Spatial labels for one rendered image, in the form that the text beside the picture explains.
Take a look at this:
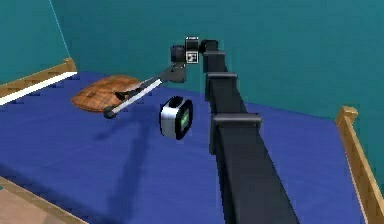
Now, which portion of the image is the black and silver alarm clock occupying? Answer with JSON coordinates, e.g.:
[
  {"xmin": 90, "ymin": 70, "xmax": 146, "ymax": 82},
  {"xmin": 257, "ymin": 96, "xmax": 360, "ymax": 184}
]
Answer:
[{"xmin": 159, "ymin": 95, "xmax": 194, "ymax": 141}]

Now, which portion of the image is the wooden bed with blue cover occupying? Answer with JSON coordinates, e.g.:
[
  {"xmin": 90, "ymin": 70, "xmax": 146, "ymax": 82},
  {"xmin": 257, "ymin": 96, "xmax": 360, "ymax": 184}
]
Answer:
[{"xmin": 0, "ymin": 57, "xmax": 384, "ymax": 224}]

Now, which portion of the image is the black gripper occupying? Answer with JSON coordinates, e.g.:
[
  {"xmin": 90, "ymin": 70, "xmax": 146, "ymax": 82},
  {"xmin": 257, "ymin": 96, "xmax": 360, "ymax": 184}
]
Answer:
[{"xmin": 103, "ymin": 44, "xmax": 188, "ymax": 120}]

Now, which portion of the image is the brown checked pillow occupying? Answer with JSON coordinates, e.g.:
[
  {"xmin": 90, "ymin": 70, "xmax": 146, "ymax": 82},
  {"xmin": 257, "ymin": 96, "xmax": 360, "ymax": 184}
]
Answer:
[{"xmin": 70, "ymin": 75, "xmax": 148, "ymax": 114}]

